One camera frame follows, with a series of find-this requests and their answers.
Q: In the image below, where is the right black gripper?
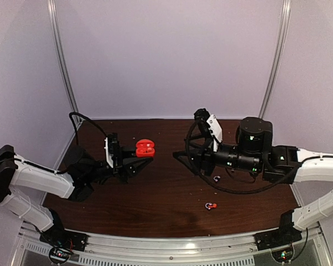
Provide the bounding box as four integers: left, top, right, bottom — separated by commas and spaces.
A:
173, 132, 261, 177

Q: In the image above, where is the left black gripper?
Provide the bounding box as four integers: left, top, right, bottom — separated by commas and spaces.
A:
83, 145, 153, 185

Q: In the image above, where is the red earbud charging case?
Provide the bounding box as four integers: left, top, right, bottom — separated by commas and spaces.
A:
135, 139, 155, 158

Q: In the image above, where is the purple earbud with red hook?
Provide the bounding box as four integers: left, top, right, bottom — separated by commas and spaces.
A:
205, 202, 218, 211

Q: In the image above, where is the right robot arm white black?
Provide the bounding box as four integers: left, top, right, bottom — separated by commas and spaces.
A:
173, 115, 333, 245

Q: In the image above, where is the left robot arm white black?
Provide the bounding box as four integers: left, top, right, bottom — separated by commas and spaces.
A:
0, 140, 155, 246

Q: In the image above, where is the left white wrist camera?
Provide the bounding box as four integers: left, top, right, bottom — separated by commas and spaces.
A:
104, 137, 114, 168

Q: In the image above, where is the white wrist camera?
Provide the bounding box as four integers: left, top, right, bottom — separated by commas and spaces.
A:
104, 137, 114, 168
206, 114, 223, 152

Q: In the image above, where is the right black camera cable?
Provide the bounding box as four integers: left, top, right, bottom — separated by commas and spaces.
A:
184, 109, 281, 194

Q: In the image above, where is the black camera cable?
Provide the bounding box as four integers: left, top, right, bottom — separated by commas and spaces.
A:
184, 109, 281, 194
68, 111, 109, 146

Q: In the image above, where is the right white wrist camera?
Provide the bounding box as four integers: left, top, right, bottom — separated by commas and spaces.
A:
206, 114, 223, 152

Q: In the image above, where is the left black camera cable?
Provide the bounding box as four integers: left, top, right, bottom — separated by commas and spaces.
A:
68, 111, 109, 146

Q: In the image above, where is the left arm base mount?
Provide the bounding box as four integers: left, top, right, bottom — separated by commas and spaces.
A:
34, 217, 88, 265

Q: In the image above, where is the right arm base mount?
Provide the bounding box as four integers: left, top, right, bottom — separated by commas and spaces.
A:
254, 218, 302, 264

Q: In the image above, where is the front aluminium rail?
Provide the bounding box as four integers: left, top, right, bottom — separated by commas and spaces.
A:
8, 226, 333, 265

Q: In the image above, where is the left aluminium frame post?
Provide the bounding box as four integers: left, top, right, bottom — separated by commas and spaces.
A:
47, 0, 78, 112

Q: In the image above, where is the aluminium frame post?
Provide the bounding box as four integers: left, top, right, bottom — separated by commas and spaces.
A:
47, 0, 78, 112
258, 0, 291, 119

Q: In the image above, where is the right aluminium frame post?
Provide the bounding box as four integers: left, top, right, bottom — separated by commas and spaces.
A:
258, 0, 291, 119

